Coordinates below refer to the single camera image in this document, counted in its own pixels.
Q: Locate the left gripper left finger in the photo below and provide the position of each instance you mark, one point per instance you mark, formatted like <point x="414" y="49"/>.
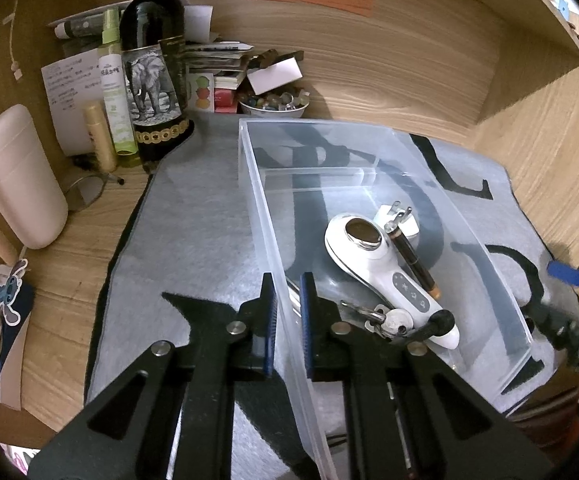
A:
<point x="254" y="348"/>

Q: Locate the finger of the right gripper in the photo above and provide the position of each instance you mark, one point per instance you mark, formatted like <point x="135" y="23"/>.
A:
<point x="563" y="272"/>

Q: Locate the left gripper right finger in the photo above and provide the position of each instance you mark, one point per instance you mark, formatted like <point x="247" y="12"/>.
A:
<point x="325" y="353"/>

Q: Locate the silver keys bunch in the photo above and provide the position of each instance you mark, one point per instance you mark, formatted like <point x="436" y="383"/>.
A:
<point x="382" y="317"/>

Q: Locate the dark brown pen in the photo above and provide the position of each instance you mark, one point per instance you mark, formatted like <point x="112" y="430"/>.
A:
<point x="410" y="256"/>

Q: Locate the white power plug adapter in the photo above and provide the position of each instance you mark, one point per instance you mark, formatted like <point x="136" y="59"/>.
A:
<point x="400" y="214"/>

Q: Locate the clear plastic storage box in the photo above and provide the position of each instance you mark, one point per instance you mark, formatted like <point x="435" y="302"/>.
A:
<point x="355" y="206"/>

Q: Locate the white handheld massager device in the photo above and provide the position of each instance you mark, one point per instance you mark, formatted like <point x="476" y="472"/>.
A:
<point x="363" y="250"/>

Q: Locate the grey rug with black letters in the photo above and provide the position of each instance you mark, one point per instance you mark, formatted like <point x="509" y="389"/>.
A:
<point x="244" y="198"/>

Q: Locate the white bowl of trinkets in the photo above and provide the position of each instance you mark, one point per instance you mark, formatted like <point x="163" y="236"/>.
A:
<point x="289" y="104"/>

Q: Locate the blue cartoon sticker card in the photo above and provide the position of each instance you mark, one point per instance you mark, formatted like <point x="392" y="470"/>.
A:
<point x="16" y="302"/>

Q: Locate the wooden upper shelf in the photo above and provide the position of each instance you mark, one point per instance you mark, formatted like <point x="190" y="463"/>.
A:
<point x="529" y="0"/>

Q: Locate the white card box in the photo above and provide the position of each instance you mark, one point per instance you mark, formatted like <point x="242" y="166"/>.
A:
<point x="274" y="76"/>

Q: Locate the stack of books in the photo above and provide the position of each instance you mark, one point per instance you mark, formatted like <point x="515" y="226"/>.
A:
<point x="221" y="65"/>

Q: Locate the beige cosmetic tube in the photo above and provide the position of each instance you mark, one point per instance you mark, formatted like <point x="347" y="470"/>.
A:
<point x="100" y="136"/>

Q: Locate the handwritten white paper note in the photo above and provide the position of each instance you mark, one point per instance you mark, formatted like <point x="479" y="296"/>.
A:
<point x="70" y="83"/>

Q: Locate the dark wine bottle elephant label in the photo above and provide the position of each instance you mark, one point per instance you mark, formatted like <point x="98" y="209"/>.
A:
<point x="152" y="34"/>

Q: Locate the green spray bottle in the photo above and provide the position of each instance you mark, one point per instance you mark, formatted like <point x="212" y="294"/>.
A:
<point x="113" y="84"/>

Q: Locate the rolled white tube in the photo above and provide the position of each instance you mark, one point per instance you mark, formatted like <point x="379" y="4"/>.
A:
<point x="81" y="26"/>

